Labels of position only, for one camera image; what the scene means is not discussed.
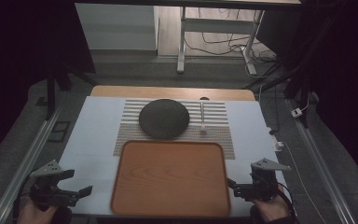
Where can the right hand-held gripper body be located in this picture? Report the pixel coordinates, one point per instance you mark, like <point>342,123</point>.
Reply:
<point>264,182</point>

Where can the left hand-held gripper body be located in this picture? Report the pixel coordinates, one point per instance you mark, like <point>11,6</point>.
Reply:
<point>45,189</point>

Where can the person's left hand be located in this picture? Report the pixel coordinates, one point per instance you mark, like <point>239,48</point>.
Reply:
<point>34,214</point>

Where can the person's right hand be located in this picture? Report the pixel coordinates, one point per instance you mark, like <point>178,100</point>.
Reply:
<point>270,210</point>

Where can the white connector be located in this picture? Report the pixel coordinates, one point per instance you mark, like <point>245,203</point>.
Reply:
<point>278,144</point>

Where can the black floor socket plate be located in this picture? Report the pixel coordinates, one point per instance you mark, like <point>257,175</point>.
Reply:
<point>59,131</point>

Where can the striped woven placemat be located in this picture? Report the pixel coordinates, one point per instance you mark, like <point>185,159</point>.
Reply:
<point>217,137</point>

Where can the white table cover sheet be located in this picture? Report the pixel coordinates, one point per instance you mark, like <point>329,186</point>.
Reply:
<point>96,130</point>

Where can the brown wooden tray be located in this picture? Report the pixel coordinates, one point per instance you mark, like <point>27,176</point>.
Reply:
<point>171,179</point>

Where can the white plug adapter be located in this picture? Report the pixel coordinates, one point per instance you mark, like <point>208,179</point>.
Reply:
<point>296,113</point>

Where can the black stand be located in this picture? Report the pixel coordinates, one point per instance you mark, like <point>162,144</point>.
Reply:
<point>51,90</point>
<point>292,74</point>

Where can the dark round plate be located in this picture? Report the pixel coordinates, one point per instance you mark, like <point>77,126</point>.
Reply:
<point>164,118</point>

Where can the wooden table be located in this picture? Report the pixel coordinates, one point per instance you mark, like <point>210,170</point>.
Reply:
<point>167,92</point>

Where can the white cabinet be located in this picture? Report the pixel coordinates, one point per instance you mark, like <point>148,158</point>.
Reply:
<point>118,28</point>

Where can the aluminium rail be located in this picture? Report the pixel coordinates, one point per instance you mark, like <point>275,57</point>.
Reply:
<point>24,165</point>
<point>323,168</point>

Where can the white desk frame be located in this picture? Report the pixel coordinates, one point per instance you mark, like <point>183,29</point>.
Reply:
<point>217,25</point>

